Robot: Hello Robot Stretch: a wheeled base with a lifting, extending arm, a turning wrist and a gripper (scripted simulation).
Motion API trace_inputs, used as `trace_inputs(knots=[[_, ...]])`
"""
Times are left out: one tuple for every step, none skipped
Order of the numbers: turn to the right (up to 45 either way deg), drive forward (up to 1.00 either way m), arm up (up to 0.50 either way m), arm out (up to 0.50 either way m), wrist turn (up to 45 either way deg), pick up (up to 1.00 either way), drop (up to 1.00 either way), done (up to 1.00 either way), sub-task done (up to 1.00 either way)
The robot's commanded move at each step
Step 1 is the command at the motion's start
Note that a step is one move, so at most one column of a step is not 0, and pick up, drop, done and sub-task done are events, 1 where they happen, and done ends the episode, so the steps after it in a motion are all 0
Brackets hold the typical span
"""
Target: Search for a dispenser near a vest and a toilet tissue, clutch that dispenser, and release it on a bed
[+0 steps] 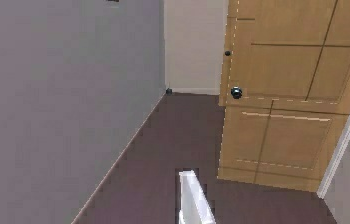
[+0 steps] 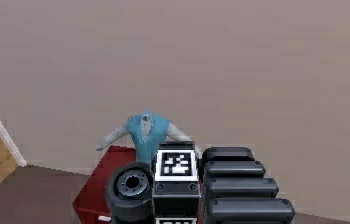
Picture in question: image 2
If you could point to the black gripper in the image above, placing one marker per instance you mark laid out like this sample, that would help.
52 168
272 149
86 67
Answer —
129 193

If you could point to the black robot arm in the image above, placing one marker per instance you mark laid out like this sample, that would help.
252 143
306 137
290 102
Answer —
236 186

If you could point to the blue vest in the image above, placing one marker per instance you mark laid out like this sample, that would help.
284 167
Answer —
146 136

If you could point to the red cabinet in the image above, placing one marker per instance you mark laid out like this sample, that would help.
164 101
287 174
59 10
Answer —
96 186

